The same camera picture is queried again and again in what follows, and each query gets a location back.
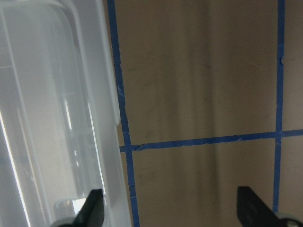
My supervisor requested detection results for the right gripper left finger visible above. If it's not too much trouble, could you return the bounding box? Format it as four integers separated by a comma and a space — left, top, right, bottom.
53, 189, 105, 227

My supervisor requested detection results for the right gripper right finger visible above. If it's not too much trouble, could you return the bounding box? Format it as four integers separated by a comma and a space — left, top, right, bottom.
237, 186, 303, 227

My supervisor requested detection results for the clear plastic box lid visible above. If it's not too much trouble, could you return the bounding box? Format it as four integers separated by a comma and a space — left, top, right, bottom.
0, 0, 131, 227

